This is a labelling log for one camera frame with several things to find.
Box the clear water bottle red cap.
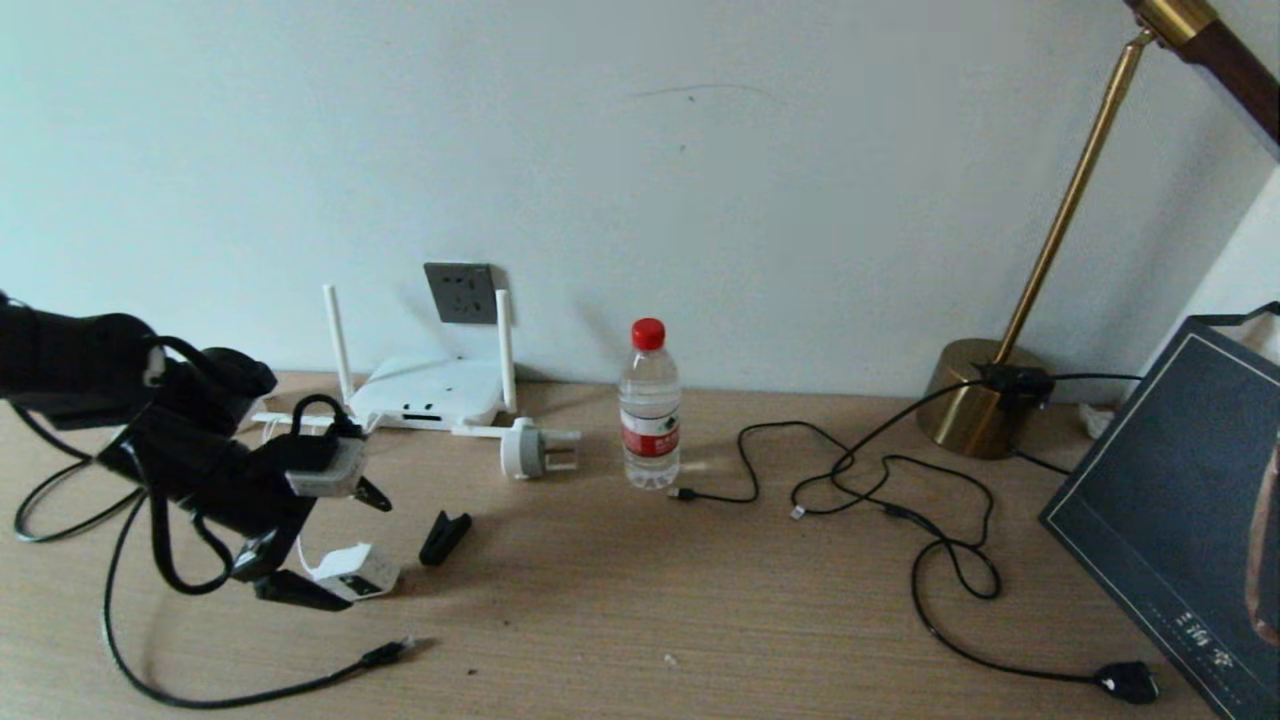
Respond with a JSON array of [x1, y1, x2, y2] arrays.
[[619, 318, 683, 490]]

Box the black USB charging cable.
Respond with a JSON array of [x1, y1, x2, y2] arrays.
[[672, 378, 986, 506]]

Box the tan bag handle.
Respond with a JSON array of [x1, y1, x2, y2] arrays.
[[1240, 430, 1280, 646]]

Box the white power adapter with cable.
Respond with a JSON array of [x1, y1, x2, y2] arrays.
[[313, 541, 404, 601]]

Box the small black plastic clip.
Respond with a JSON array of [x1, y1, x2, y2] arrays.
[[419, 511, 474, 567]]

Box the white round plug adapter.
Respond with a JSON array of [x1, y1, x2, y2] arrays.
[[501, 417, 583, 482]]

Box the white wifi router with antennas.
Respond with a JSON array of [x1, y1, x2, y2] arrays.
[[255, 285, 521, 441]]

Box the brass desk lamp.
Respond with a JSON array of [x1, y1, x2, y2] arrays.
[[917, 0, 1280, 461]]

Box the grey wall socket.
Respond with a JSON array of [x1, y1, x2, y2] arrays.
[[424, 263, 499, 325]]

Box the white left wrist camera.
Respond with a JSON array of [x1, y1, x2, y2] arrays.
[[287, 435, 367, 499]]

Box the black usb cables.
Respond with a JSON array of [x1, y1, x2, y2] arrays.
[[789, 455, 1161, 704]]

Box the black ethernet cable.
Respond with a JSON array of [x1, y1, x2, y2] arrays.
[[14, 400, 415, 709]]

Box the dark teal paper bag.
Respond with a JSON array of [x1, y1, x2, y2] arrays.
[[1038, 303, 1280, 720]]

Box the black block on lamp base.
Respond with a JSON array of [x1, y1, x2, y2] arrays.
[[970, 362, 1055, 411]]

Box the black lamp power cord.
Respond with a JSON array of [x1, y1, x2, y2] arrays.
[[1005, 372, 1143, 476]]

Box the black left camera cable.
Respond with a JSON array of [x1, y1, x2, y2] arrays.
[[148, 393, 363, 597]]

